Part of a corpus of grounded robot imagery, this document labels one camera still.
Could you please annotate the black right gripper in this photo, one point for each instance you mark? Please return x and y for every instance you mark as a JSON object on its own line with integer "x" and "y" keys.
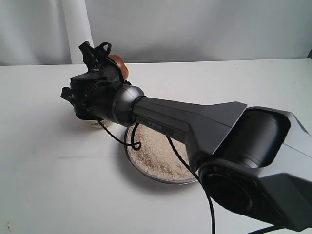
{"x": 92, "y": 94}

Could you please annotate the brown wooden cup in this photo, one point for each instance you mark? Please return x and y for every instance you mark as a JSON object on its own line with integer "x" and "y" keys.
{"x": 114, "y": 69}

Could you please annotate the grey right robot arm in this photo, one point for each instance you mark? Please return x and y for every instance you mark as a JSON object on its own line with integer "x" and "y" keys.
{"x": 252, "y": 161}

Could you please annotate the small white ceramic bowl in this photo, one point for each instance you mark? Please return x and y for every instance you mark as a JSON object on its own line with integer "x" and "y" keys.
{"x": 99, "y": 124}

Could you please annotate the steel basin of rice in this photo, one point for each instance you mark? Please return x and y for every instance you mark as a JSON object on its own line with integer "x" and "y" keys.
{"x": 156, "y": 158}

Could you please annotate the white backdrop curtain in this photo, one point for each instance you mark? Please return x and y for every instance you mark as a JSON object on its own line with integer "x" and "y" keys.
{"x": 34, "y": 32}

